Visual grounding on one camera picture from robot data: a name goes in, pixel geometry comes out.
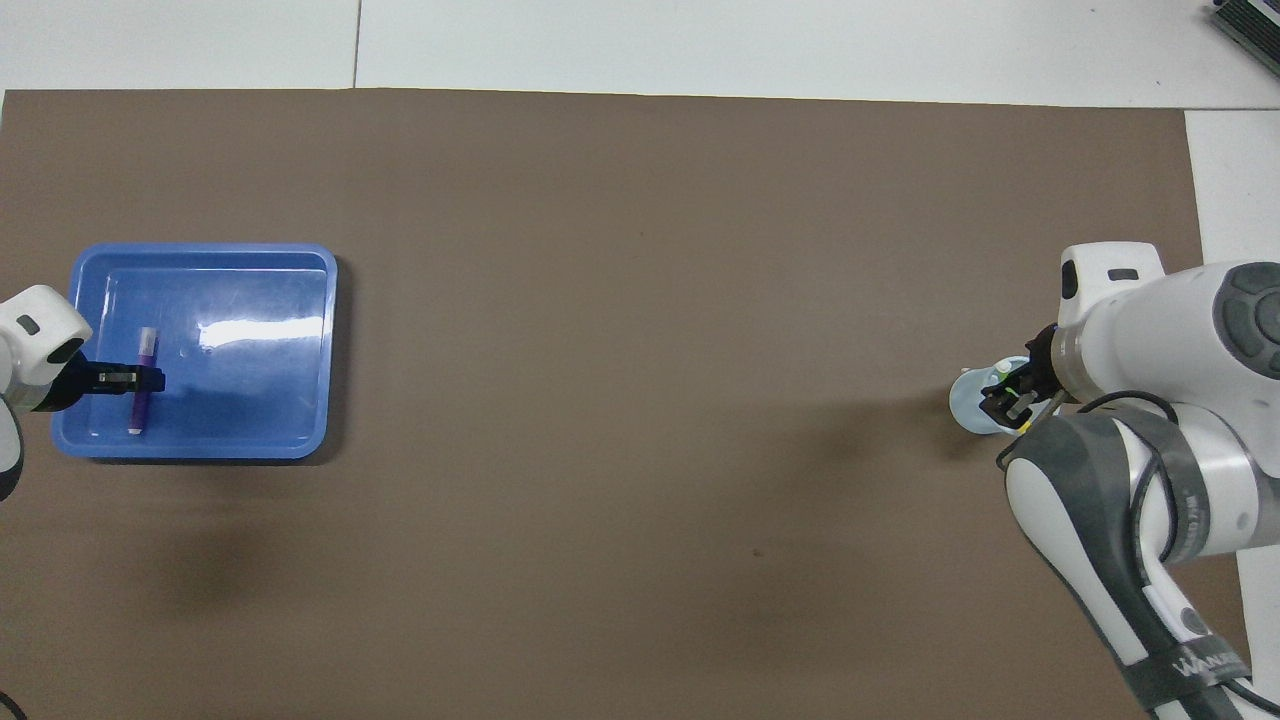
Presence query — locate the brown table mat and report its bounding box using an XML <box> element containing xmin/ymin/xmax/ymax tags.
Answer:
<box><xmin>0</xmin><ymin>88</ymin><xmax>1259</xmax><ymax>720</ymax></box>

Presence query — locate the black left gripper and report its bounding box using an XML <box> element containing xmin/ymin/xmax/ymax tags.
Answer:
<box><xmin>47</xmin><ymin>350</ymin><xmax>167</xmax><ymax>412</ymax></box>

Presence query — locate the blue plastic tray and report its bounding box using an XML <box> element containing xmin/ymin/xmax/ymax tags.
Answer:
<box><xmin>50</xmin><ymin>243</ymin><xmax>339</xmax><ymax>461</ymax></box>

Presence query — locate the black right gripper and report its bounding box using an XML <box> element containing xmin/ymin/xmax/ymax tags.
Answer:
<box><xmin>984</xmin><ymin>325</ymin><xmax>1062</xmax><ymax>430</ymax></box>

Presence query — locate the translucent plastic cup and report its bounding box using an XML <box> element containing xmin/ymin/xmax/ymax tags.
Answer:
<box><xmin>948</xmin><ymin>356</ymin><xmax>1033</xmax><ymax>437</ymax></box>

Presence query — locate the purple marker pen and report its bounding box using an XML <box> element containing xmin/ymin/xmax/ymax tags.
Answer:
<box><xmin>127</xmin><ymin>327</ymin><xmax>160</xmax><ymax>436</ymax></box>

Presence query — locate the grey ribbed device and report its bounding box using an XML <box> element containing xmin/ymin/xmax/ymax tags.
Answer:
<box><xmin>1208</xmin><ymin>0</ymin><xmax>1280</xmax><ymax>76</ymax></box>

